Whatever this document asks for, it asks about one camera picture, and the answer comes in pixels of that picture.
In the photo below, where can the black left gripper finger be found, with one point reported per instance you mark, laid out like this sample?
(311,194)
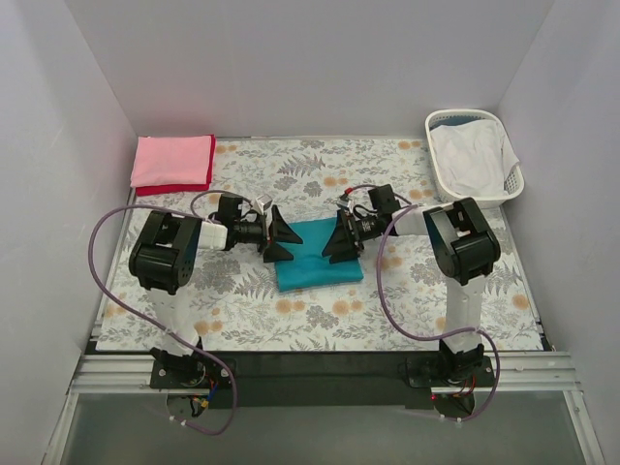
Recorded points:
(279,230)
(274,253)

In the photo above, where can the aluminium frame rail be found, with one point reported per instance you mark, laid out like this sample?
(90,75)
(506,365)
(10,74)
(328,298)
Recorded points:
(323,408)

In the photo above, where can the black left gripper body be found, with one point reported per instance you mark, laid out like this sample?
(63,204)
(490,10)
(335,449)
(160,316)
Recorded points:
(267,232)

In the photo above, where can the white laundry basket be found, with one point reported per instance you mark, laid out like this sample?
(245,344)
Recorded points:
(457,116)

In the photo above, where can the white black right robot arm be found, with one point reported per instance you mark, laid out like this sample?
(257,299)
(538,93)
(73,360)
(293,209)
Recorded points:
(465,249)

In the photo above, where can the pink folded t shirt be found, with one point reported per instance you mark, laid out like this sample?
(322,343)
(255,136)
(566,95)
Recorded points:
(172,160)

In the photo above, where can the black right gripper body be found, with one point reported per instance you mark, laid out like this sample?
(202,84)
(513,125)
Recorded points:
(350,232)

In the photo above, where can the red folded t shirt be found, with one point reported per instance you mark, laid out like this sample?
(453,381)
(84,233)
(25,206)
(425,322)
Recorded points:
(198,186)

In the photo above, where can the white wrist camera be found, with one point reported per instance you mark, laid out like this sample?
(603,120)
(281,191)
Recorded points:
(262,204)
(344,203)

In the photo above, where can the teal t shirt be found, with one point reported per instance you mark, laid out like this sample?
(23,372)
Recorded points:
(309,269)

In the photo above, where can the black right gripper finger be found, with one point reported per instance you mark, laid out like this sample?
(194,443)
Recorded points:
(344,255)
(336,242)

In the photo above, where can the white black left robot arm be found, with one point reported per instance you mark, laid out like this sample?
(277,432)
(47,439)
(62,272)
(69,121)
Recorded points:
(164,257)

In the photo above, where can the white t shirt in basket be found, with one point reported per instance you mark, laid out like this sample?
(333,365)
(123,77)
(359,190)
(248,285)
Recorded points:
(472,158)

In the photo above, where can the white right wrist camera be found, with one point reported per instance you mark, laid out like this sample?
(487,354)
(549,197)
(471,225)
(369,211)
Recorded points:
(344,203)

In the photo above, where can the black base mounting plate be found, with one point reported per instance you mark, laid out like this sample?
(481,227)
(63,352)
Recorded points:
(324,379)

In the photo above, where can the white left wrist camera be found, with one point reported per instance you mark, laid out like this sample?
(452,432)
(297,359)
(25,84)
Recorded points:
(262,204)

